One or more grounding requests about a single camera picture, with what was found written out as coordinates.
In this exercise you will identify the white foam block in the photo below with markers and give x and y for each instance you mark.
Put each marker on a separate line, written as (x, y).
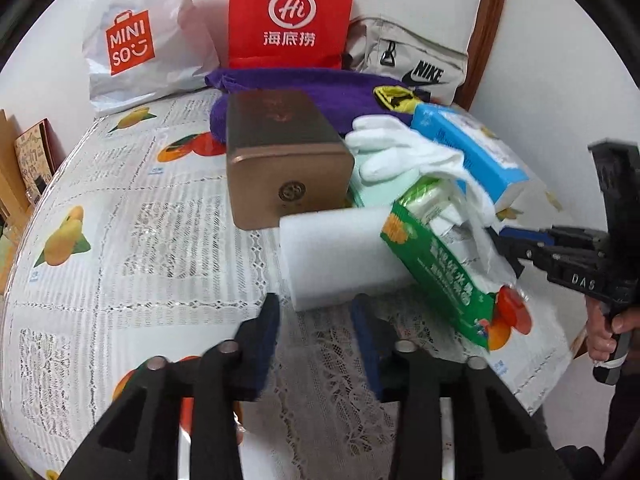
(330, 255)

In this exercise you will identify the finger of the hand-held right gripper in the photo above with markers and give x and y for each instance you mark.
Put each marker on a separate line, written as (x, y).
(522, 234)
(510, 255)

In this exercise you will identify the yellow black patch item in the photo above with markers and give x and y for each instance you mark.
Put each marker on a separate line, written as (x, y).
(395, 97)

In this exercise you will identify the gold tin box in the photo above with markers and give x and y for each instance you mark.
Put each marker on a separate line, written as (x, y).
(280, 160)

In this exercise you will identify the fruit print tablecloth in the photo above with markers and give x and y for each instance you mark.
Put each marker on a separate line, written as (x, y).
(125, 210)

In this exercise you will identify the white cotton glove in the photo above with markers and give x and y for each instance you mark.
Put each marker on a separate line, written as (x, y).
(380, 132)
(415, 160)

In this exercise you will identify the blue tissue pack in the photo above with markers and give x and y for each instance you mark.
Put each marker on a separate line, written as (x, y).
(475, 160)

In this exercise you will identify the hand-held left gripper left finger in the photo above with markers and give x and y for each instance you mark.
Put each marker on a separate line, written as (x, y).
(269, 340)

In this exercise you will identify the person's dark pants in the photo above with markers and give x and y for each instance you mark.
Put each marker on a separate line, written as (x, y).
(620, 425)

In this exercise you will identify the brown cardboard box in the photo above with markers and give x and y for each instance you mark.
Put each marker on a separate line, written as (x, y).
(10, 160)

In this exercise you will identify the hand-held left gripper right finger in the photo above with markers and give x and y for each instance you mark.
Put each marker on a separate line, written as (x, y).
(366, 345)

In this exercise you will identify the mint green cloth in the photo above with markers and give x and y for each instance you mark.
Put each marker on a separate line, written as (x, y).
(372, 192)

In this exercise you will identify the white plastic shopping bag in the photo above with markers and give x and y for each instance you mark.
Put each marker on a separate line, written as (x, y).
(165, 5)

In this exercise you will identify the brown framed picture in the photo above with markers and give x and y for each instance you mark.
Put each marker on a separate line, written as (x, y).
(37, 155)

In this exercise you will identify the purple towel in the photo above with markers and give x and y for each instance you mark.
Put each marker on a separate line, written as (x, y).
(340, 95)

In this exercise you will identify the green tissue pack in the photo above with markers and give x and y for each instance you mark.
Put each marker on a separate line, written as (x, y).
(440, 270)

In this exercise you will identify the person's right hand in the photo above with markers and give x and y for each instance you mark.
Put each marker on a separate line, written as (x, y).
(600, 335)

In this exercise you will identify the beige shoulder bag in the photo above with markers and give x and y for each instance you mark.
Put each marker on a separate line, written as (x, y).
(425, 45)

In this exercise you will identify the brown wooden frame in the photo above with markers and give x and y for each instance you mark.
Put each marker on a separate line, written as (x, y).
(492, 10)

